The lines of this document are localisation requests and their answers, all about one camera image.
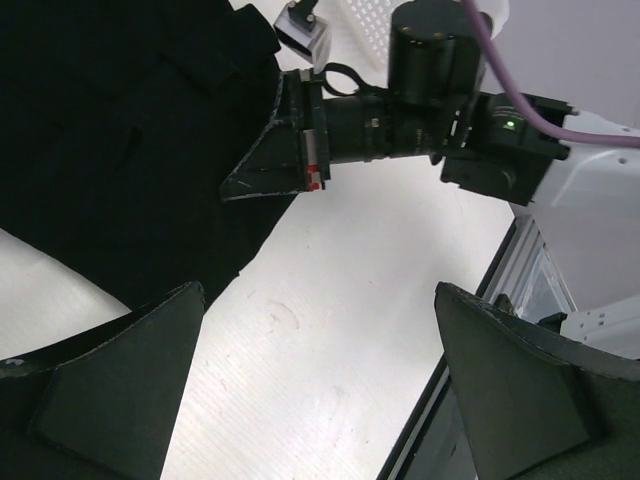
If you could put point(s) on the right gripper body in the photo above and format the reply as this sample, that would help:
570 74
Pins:
434 70

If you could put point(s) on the black daisy print t-shirt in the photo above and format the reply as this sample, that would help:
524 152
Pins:
119 122

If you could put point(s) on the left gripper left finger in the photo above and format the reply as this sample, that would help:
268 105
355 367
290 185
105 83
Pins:
101 404

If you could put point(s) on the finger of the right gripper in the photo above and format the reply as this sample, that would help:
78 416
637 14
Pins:
291 154

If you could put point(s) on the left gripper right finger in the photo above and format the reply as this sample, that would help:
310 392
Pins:
534 404

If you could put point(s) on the white plastic basket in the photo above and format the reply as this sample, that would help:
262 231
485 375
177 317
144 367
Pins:
361 31

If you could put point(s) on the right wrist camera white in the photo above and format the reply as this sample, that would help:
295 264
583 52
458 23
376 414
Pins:
305 33

